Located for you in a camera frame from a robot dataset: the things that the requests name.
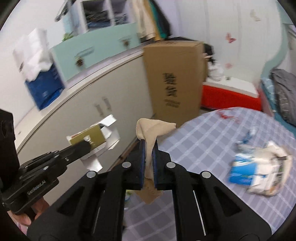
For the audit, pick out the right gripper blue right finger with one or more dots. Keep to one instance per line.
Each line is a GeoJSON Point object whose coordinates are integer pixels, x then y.
{"type": "Point", "coordinates": [205, 209]}

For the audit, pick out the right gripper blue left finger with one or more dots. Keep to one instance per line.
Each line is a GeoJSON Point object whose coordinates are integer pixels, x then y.
{"type": "Point", "coordinates": [93, 208]}

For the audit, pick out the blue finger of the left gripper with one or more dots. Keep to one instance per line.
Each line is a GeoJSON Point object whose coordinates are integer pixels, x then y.
{"type": "Point", "coordinates": [62, 158]}

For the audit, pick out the olive green small box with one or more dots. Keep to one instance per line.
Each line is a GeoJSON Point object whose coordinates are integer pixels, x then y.
{"type": "Point", "coordinates": [102, 136]}

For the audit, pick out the blue white tissue packet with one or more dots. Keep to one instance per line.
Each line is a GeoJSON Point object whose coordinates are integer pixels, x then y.
{"type": "Point", "coordinates": [262, 171]}

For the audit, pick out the beige sock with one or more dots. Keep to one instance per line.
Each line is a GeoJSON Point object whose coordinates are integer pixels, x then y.
{"type": "Point", "coordinates": [148, 130]}

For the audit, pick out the person's left hand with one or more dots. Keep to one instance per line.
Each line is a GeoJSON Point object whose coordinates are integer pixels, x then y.
{"type": "Point", "coordinates": [39, 208]}

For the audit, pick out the grey checked tablecloth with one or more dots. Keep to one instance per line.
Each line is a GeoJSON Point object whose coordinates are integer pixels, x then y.
{"type": "Point", "coordinates": [208, 143]}

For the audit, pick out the blue paper bag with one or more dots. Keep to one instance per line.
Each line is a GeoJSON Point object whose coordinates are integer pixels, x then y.
{"type": "Point", "coordinates": [46, 87]}

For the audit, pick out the long white low cabinet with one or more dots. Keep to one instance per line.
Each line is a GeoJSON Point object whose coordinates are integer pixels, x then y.
{"type": "Point", "coordinates": [119, 89]}

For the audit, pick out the teal drawer unit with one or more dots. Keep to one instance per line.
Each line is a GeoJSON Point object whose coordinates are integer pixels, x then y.
{"type": "Point", "coordinates": [83, 51]}

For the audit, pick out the white paper shopping bag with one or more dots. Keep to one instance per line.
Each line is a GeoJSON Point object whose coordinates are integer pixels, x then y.
{"type": "Point", "coordinates": [31, 54]}

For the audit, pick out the red storage box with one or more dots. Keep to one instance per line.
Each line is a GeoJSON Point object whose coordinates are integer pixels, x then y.
{"type": "Point", "coordinates": [230, 92]}

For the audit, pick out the white plastic bag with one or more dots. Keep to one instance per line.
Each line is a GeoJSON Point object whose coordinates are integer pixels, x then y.
{"type": "Point", "coordinates": [215, 70]}

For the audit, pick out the tall brown cardboard box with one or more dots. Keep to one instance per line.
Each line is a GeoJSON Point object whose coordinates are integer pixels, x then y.
{"type": "Point", "coordinates": [175, 71]}

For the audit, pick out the teal candy print mattress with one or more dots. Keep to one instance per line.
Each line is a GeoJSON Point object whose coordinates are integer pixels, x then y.
{"type": "Point", "coordinates": [267, 88]}

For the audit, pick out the purple cubby shelf staircase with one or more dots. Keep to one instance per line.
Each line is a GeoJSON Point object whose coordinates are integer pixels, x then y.
{"type": "Point", "coordinates": [85, 16]}

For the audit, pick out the grey folded duvet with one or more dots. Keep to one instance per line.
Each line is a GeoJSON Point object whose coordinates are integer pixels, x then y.
{"type": "Point", "coordinates": [284, 88]}

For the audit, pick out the grey metal handrail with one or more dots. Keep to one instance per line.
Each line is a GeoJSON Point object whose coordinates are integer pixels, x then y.
{"type": "Point", "coordinates": [63, 10]}

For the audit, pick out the hanging clothes row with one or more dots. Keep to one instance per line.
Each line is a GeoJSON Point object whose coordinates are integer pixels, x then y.
{"type": "Point", "coordinates": [152, 23]}

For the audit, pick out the white wardrobe with butterflies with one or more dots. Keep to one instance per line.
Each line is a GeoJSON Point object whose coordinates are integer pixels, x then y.
{"type": "Point", "coordinates": [247, 36]}

